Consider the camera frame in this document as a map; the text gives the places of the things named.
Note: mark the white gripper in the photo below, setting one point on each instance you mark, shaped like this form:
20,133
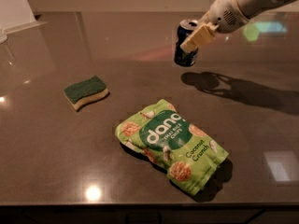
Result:
224,15

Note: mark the dark blue pepsi can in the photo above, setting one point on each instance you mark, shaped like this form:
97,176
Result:
185,51

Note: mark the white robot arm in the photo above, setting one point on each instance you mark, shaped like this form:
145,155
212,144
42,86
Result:
252,8

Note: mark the green rice chips bag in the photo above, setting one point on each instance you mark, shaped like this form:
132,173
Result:
188,154

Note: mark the green and yellow sponge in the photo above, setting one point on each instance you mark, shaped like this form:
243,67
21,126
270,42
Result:
86,92

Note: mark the white object at left edge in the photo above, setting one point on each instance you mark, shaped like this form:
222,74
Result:
15,16

